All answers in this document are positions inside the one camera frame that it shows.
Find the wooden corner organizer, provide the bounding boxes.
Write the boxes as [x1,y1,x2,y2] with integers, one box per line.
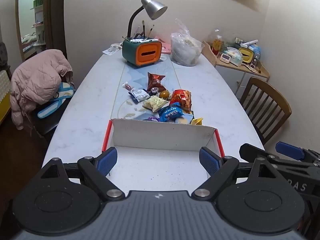
[202,40,270,81]

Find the clear plastic bag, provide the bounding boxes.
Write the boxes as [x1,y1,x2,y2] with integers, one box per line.
[170,19,205,67]

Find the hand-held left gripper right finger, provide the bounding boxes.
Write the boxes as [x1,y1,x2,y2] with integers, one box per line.
[191,147,277,201]

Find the grey desk lamp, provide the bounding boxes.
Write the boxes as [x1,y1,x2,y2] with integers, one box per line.
[127,0,168,40]

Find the pink box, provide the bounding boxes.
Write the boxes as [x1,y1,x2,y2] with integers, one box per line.
[153,36,173,54]

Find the white cabinet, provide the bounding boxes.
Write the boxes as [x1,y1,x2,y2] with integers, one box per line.
[215,65,269,102]

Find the clear plastic dome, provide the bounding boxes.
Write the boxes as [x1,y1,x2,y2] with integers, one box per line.
[207,27,226,53]

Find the tissue pack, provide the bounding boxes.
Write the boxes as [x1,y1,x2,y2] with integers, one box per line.
[226,48,243,67]

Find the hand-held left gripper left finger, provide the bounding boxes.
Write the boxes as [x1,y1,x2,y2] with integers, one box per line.
[40,147,125,202]

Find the blue cookie snack packet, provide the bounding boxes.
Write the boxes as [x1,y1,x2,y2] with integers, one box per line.
[158,102,194,125]

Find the paper leaflets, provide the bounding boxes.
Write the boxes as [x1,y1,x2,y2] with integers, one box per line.
[102,44,123,55]

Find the red puffed snack bag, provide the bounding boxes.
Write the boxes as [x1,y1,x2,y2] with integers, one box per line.
[169,89,192,112]

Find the cream quilted yellow cushion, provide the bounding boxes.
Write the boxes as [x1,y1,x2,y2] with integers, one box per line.
[0,70,12,123]

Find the white red cardboard box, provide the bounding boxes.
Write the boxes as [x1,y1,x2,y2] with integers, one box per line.
[102,118,225,195]

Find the pink padded jacket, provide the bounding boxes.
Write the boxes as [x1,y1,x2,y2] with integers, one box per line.
[10,49,73,130]

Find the yellow tissue box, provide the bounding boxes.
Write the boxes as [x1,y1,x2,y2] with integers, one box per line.
[237,46,255,64]

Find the wooden chair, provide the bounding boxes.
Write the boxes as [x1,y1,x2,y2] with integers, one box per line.
[239,77,292,145]

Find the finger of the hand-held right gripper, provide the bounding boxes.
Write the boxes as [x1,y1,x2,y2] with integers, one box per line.
[276,142,310,161]
[239,143,278,165]

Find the green orange tissue box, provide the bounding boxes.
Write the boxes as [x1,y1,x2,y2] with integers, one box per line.
[122,36,162,68]

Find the pale yellow snack packet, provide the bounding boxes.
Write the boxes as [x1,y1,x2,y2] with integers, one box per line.
[142,95,169,113]

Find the shelving unit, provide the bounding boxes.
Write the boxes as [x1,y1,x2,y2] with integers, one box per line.
[19,0,50,55]

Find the black chair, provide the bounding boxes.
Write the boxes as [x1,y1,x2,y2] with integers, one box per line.
[30,97,68,139]

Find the blue striped bag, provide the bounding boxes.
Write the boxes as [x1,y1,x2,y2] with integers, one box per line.
[37,82,76,119]

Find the dark red snack bag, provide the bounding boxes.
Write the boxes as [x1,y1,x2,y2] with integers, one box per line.
[147,72,167,93]

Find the yellow drink bottle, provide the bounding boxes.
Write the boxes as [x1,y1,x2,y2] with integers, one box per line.
[212,35,223,53]

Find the blue white snack packet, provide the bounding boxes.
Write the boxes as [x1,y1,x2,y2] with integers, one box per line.
[128,89,150,103]

